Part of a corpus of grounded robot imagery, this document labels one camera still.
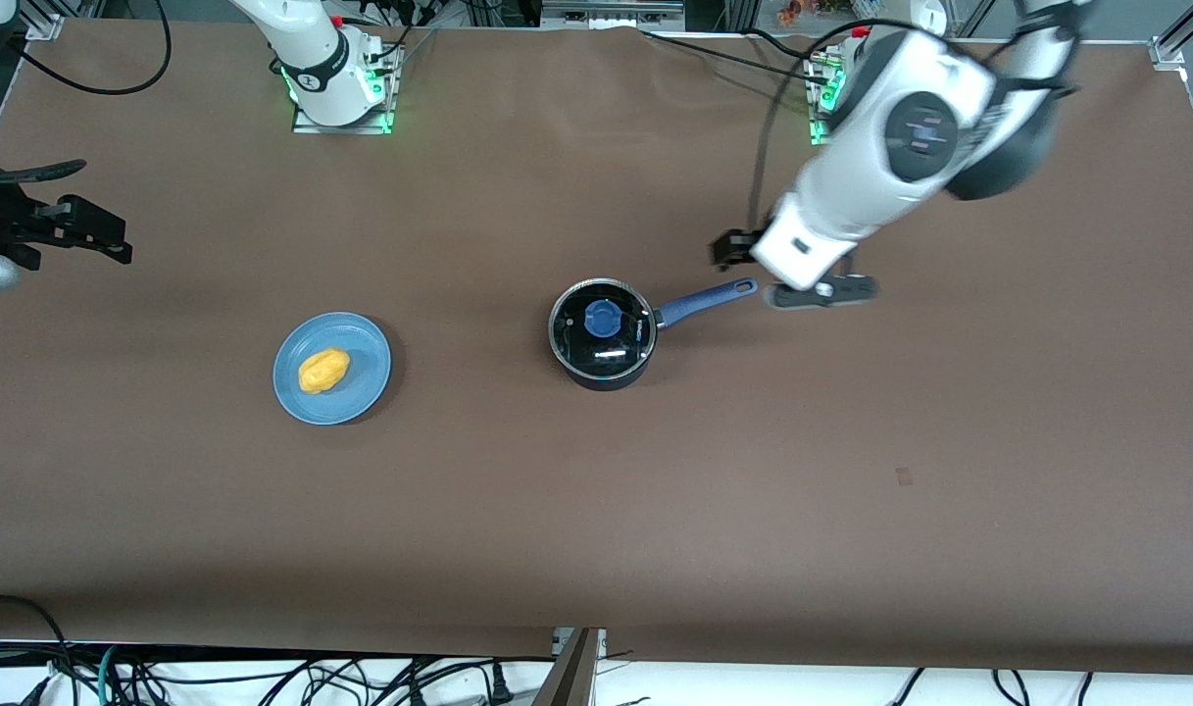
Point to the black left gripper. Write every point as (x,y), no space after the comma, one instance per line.
(732,248)

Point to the glass lid with blue knob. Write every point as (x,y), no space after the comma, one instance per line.
(603,319)

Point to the yellow potato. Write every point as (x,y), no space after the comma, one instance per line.
(323,371)

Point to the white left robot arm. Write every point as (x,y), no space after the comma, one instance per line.
(910,147)

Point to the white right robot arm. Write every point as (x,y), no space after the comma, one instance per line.
(312,49)

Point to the orange colourful items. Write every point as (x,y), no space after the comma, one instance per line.
(790,12)

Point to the blue round plate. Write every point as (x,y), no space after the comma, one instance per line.
(361,338)

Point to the brown table cover sheet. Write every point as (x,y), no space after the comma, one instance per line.
(596,510)

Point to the black power plug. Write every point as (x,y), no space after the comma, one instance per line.
(500,684)

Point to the aluminium corner bracket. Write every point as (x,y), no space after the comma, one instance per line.
(42,20)
(1169,54)

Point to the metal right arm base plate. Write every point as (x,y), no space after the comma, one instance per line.
(307,127)

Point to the aluminium rail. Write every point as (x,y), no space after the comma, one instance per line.
(611,15)

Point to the aluminium post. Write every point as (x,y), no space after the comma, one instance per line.
(569,677)

